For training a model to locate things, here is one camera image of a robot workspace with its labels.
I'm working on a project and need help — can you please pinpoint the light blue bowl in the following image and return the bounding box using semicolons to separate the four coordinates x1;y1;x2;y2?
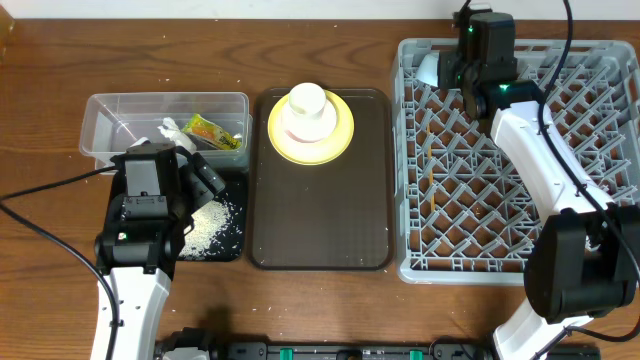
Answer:
415;53;439;88

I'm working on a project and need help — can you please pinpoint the white tissue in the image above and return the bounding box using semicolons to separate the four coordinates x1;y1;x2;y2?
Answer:
158;117;197;153

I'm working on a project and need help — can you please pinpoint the white rice pile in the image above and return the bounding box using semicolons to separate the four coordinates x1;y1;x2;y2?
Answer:
179;200;244;262

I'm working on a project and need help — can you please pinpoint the green orange snack wrapper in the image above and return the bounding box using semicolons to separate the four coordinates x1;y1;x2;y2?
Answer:
181;114;242;150

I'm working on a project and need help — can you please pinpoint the wooden chopstick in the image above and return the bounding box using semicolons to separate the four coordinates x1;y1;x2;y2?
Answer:
426;125;433;176
428;170;437;213

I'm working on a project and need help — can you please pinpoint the pink bowl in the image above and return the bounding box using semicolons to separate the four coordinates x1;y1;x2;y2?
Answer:
281;100;337;143

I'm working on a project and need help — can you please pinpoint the white paper cup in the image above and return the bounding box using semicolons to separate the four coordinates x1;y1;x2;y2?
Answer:
288;82;326;117

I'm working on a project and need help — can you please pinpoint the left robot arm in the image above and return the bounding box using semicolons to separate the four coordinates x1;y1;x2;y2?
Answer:
91;141;225;359

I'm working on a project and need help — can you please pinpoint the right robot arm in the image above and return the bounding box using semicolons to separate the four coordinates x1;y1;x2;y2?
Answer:
420;51;639;359

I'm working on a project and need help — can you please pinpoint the clear plastic waste bin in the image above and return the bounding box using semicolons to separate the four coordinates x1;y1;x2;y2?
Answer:
79;92;252;172

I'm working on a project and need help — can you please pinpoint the grey dishwasher rack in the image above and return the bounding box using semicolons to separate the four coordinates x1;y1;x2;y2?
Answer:
391;38;639;286

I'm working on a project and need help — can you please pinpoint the black plastic tray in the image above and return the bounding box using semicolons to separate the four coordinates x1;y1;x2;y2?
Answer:
99;168;250;263

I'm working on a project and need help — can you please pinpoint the yellow plate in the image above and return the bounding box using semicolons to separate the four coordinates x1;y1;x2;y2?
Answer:
267;90;355;166

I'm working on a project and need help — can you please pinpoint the dark brown serving tray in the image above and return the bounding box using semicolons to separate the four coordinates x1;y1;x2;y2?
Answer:
247;88;394;271

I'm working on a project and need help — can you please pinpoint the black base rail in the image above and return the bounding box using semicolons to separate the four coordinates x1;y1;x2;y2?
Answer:
154;327;602;360

